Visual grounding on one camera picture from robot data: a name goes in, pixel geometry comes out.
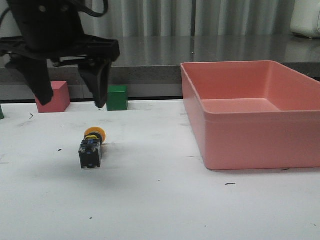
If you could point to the green block at left edge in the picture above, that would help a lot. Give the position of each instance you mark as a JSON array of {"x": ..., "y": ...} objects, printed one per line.
[{"x": 1, "y": 113}]

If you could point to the pink cube block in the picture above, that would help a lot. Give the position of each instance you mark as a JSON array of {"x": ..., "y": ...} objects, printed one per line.
[{"x": 60, "y": 100}]

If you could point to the yellow push button switch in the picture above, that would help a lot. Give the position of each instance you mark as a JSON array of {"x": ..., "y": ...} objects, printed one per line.
[{"x": 90, "y": 153}]

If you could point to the green cube block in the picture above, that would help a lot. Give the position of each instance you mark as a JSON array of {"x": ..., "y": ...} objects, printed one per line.
[{"x": 117, "y": 99}]

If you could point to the pink plastic bin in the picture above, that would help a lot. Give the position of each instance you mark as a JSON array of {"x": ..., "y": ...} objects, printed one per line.
[{"x": 252, "y": 114}]

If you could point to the white appliance in background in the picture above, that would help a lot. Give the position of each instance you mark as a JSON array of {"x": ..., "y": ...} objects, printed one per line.
[{"x": 305, "y": 20}]

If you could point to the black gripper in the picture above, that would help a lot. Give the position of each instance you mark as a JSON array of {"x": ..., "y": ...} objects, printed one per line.
[{"x": 51, "y": 30}]

